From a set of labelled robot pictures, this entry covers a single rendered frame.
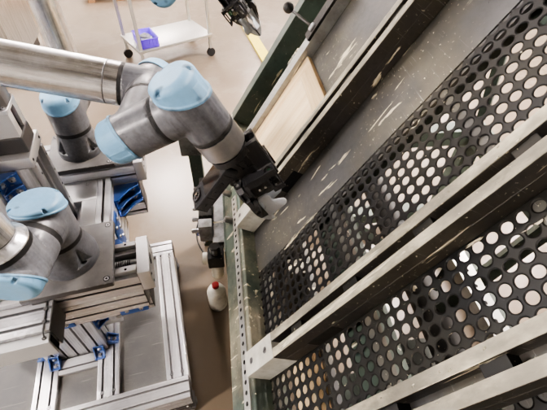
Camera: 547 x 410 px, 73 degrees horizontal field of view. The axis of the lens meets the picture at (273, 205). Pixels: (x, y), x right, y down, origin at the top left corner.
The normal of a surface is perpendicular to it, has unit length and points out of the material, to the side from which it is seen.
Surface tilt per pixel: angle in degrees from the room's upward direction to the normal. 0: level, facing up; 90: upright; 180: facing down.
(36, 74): 70
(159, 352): 0
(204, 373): 0
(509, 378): 60
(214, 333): 0
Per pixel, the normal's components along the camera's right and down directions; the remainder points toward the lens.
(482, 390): -0.84, -0.29
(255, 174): -0.42, -0.53
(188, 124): 0.09, 0.78
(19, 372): 0.03, -0.69
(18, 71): 0.13, 0.44
